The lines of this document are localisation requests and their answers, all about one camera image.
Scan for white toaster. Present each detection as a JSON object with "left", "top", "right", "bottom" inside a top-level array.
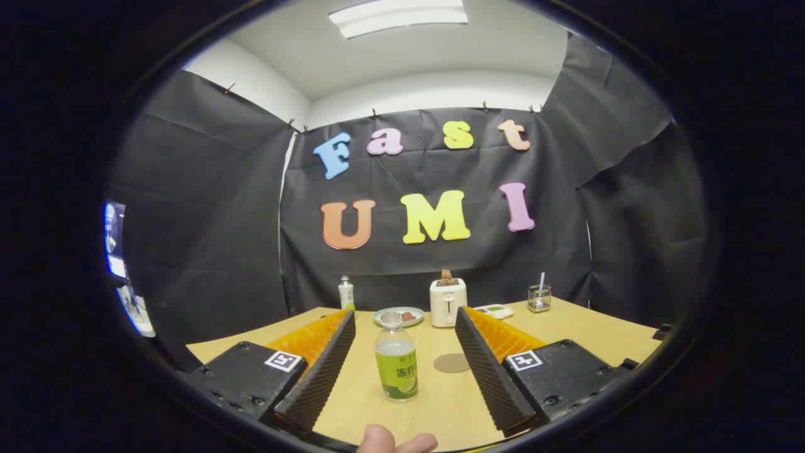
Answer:
[{"left": 430, "top": 278, "right": 468, "bottom": 328}]

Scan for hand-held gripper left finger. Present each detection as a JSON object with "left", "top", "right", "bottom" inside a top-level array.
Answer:
[{"left": 178, "top": 308, "right": 357, "bottom": 435}]

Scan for small white spray bottle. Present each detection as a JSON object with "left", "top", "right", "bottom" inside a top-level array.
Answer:
[{"left": 338, "top": 275, "right": 357, "bottom": 318}]

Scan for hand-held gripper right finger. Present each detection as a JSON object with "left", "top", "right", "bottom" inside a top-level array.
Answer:
[{"left": 454, "top": 305, "right": 639, "bottom": 438}]

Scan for green label juice bottle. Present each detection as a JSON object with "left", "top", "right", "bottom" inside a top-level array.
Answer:
[{"left": 375, "top": 311, "right": 419, "bottom": 402}]

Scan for round brown coaster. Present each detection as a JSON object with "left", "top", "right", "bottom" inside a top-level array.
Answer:
[{"left": 433, "top": 353, "right": 471, "bottom": 374}]

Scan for wooden table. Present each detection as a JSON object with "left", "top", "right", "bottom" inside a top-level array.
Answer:
[{"left": 186, "top": 296, "right": 664, "bottom": 452}]

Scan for lit monitor screen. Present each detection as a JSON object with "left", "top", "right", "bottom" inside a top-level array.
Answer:
[{"left": 103, "top": 201, "right": 128, "bottom": 279}]

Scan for ceiling light panel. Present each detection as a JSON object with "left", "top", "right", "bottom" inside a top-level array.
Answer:
[{"left": 328, "top": 0, "right": 469, "bottom": 40}]

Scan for pale green plate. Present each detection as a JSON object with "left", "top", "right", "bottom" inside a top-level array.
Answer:
[{"left": 372, "top": 306, "right": 425, "bottom": 328}]

